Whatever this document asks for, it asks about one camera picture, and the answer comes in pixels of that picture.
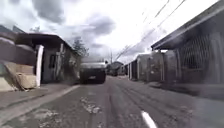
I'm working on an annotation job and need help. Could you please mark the pole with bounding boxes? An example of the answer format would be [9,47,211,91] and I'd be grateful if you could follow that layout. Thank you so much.
[109,49,113,65]

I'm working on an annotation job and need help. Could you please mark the grey asphalt road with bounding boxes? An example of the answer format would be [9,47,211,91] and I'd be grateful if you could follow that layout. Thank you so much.
[0,75,224,128]

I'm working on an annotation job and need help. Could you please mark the robot's own part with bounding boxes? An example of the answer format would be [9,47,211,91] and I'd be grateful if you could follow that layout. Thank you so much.
[140,110,158,128]

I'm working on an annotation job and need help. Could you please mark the overhead wires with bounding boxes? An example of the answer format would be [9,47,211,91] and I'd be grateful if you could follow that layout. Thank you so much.
[114,0,188,62]

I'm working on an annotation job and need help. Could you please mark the dark vehicle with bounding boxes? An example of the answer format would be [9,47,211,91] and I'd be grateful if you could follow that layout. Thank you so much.
[78,56,108,85]

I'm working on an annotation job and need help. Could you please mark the building with lattice fence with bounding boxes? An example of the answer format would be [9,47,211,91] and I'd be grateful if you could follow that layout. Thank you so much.
[150,0,224,98]

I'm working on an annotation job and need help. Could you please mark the building with white pillar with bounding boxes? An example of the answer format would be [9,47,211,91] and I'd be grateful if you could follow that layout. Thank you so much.
[14,32,81,85]

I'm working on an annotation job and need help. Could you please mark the row of buildings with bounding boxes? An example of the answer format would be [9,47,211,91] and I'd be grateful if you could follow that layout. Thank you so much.
[105,60,129,77]

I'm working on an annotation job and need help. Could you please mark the grey concrete wall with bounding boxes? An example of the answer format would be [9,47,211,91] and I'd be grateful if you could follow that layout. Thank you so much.
[0,24,38,93]

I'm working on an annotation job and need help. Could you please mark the tree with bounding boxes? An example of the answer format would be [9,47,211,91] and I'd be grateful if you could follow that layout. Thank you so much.
[71,36,90,60]

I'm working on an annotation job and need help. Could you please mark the concrete pavement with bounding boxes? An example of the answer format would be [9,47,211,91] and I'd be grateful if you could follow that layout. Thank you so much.
[0,82,81,127]
[146,81,224,101]

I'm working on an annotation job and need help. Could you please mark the grey building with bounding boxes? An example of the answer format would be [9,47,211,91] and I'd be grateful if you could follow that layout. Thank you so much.
[127,50,178,83]

